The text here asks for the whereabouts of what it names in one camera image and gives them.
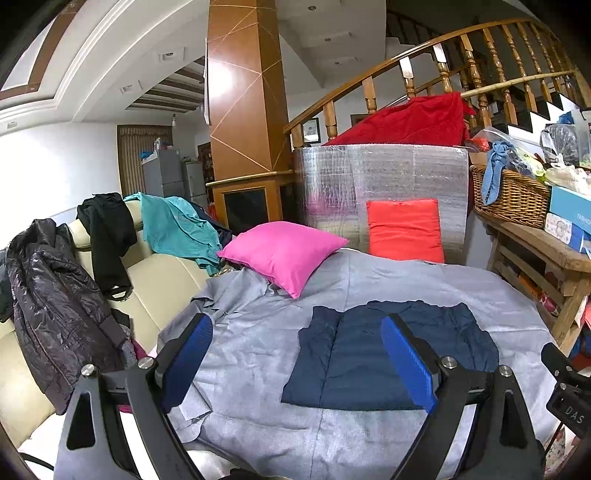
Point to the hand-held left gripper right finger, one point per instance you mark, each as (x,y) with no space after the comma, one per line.
(411,364)

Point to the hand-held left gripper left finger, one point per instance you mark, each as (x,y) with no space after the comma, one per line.
(189,360)

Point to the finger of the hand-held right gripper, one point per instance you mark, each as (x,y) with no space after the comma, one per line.
(558,364)

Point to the navy blue puffer jacket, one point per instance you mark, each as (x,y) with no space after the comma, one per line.
(351,360)

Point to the grey bed sheet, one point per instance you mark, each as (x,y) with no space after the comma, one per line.
(258,341)

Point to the cream leather sofa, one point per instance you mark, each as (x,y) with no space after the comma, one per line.
(157,286)

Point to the wooden side table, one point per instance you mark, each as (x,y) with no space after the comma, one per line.
(540,244)

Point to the teal garment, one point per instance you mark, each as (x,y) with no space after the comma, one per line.
(171,230)

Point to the red-orange pillow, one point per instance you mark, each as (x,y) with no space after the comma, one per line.
(404,230)

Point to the white patterned box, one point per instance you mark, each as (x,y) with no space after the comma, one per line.
(561,228)

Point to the pink pillow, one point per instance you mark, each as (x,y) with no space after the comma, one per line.
(281,254)

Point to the black shiny jacket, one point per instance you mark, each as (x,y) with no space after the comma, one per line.
(55,304)

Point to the black garment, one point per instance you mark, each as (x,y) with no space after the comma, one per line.
(108,230)

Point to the light blue shoe box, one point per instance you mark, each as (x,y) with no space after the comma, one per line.
(570,207)

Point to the wooden cabinet with dark panels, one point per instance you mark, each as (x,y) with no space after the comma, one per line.
(244,210)

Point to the wicker basket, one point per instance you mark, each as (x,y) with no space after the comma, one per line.
(517,198)

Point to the small grey refrigerator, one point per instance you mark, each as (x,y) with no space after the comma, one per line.
(196,184)

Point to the large grey refrigerator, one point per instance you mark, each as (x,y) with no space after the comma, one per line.
(161,175)

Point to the white plastic bag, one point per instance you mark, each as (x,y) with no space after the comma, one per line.
(568,175)

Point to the silver foil-wrapped box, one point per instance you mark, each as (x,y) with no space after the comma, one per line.
(392,170)

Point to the blue cloth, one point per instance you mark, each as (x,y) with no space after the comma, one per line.
(494,170)

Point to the striped curtain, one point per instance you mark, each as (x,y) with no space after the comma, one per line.
(129,161)

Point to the dark plastic bag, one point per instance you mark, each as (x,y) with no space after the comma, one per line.
(561,143)

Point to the clear plastic storage box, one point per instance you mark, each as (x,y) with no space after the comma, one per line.
(584,138)

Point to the red velvet blanket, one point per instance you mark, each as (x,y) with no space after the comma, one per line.
(406,122)

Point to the black and white staircase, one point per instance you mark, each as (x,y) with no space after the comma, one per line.
(535,113)

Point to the framed picture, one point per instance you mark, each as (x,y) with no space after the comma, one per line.
(311,131)

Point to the orange wooden pillar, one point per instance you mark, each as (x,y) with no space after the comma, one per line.
(244,106)

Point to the wooden stair railing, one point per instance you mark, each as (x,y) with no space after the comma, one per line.
(364,85)

